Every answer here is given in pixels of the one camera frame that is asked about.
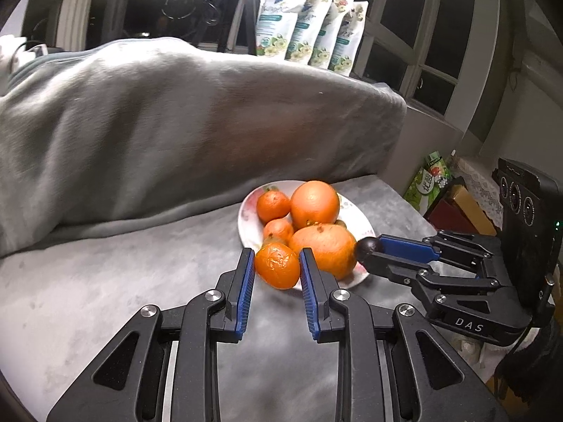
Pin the large rough spotted orange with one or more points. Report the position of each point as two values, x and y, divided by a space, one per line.
325 250

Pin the white window frame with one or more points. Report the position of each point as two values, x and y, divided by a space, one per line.
72 9

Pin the green printed carton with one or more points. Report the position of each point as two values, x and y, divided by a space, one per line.
424 189

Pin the large smooth orange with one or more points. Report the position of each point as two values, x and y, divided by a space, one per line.
315 204

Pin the small reddish mandarin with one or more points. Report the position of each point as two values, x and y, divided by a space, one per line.
278 230

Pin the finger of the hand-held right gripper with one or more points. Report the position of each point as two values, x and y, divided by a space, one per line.
396 270
404 247

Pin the white floral plate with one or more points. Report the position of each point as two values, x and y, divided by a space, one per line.
248 224

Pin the small mandarin with stem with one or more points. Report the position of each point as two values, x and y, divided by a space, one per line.
273 205

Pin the white lace cloth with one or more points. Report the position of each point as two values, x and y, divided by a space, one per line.
481 189

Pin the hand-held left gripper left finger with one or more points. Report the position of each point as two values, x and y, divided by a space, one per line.
245 299

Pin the golden box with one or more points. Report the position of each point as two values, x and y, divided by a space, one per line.
470 206

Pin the dark grey blanket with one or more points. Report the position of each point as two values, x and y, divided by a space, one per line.
176 132

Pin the dark red box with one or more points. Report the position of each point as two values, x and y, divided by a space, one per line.
448 217

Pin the white floral refill pouch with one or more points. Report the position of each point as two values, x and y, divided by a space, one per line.
310 30
281 22
349 48
332 39

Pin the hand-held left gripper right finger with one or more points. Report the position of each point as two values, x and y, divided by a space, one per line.
309 299

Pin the black tripod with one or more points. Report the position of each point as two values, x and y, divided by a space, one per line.
235 9

